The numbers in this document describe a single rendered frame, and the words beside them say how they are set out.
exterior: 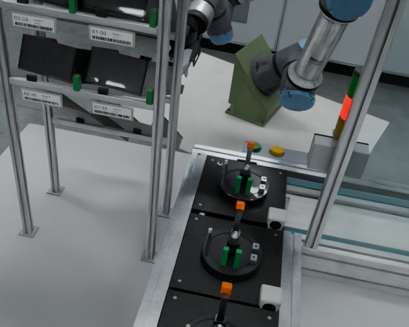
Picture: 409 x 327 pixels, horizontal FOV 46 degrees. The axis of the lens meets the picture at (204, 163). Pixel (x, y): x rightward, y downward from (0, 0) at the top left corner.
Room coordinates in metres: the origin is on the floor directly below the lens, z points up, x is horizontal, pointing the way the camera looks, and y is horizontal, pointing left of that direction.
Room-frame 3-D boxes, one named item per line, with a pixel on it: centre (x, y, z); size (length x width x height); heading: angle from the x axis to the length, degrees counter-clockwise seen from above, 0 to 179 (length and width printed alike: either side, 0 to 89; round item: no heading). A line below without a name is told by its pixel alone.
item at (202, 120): (1.60, -0.15, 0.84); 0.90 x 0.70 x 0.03; 63
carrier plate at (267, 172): (1.03, -0.11, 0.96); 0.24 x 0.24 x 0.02; 85
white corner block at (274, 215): (0.92, -0.20, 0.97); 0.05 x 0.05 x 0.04; 85
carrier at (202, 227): (0.77, -0.09, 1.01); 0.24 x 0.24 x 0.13; 85
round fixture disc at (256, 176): (1.03, -0.11, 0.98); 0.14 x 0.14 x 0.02
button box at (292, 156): (1.23, -0.22, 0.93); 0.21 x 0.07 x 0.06; 85
